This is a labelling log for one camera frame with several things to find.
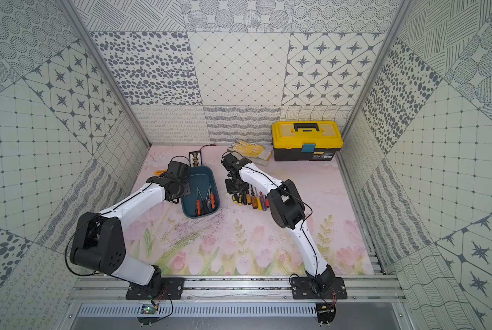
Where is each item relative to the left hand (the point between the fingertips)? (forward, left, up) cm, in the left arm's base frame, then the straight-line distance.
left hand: (182, 187), depth 91 cm
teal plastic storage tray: (+10, -5, -5) cm, 13 cm away
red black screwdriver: (0, -39, -11) cm, 40 cm away
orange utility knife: (+15, +19, -9) cm, 26 cm away
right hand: (+3, -24, -8) cm, 26 cm away
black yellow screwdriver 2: (0, -23, -9) cm, 25 cm away
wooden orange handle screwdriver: (0, -33, -10) cm, 34 cm away
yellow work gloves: (+29, -34, -8) cm, 45 cm away
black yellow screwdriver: (0, -26, -9) cm, 27 cm away
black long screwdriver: (+1, -28, -10) cm, 30 cm away
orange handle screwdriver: (-2, -13, -8) cm, 15 cm away
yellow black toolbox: (+26, -59, +5) cm, 64 cm away
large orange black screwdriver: (-8, -8, -7) cm, 13 cm away
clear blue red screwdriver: (0, -37, -11) cm, 38 cm away
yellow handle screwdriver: (-2, -35, -10) cm, 36 cm away
